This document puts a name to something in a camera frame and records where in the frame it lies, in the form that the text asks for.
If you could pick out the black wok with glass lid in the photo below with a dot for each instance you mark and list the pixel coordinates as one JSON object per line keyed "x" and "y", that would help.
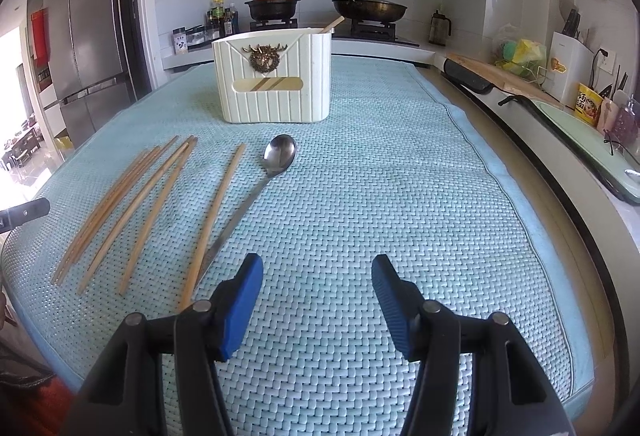
{"x": 370, "y": 9}

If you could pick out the white wall outlet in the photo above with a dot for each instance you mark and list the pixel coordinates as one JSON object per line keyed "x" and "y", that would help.
{"x": 604, "y": 60}

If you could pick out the dark cloth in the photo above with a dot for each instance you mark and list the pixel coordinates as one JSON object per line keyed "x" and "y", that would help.
{"x": 25, "y": 381}

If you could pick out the red wall box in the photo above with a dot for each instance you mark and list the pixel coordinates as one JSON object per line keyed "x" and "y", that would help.
{"x": 40, "y": 36}

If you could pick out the metal spoon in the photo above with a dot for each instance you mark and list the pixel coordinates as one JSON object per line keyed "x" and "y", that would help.
{"x": 280, "y": 153}

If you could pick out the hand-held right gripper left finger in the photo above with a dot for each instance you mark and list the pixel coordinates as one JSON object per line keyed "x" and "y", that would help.
{"x": 242, "y": 306}

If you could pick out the wooden cutting board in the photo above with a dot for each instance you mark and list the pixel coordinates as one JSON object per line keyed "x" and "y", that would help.
{"x": 505, "y": 75}

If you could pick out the dark sauce bottle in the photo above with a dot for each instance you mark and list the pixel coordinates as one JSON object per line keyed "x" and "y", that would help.
{"x": 230, "y": 23}

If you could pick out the green glass top appliance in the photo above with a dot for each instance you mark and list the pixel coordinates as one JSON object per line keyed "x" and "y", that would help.
{"x": 585, "y": 141}

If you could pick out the yellow bin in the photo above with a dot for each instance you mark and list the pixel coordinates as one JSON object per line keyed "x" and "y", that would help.
{"x": 65, "y": 143}

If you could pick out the yellow cap oil bottle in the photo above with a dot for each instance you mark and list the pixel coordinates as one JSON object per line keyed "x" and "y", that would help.
{"x": 217, "y": 16}

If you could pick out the silver refrigerator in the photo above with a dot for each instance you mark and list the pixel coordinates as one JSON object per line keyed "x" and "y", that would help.
{"x": 85, "y": 41}

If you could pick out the white knife block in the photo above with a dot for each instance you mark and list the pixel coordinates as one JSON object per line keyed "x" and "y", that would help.
{"x": 567, "y": 66}

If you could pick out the light blue woven mat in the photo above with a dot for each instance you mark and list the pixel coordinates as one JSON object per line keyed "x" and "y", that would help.
{"x": 360, "y": 196}

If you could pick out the dark glass kettle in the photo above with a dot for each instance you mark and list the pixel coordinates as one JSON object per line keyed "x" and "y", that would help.
{"x": 440, "y": 28}

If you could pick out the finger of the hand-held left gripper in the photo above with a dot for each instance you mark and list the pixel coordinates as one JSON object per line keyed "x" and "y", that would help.
{"x": 27, "y": 213}

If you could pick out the white ribbed utensil holder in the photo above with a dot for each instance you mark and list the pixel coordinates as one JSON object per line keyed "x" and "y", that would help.
{"x": 300, "y": 101}

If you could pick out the rack of spice jars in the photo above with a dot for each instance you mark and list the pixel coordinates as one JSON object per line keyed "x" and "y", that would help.
{"x": 197, "y": 37}

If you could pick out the black pot with orange lid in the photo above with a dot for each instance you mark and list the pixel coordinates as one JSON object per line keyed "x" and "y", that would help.
{"x": 272, "y": 8}

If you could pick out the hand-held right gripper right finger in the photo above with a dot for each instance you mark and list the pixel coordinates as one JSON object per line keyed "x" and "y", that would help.
{"x": 392, "y": 306}

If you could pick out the yellow instant noodle cup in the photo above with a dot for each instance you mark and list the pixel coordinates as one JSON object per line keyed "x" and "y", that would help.
{"x": 590, "y": 106}

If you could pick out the pink utensil cup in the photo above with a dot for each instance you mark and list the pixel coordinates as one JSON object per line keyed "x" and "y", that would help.
{"x": 620, "y": 121}

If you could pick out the yellow green plastic bags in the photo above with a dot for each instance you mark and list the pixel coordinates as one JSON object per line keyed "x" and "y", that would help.
{"x": 522, "y": 56}

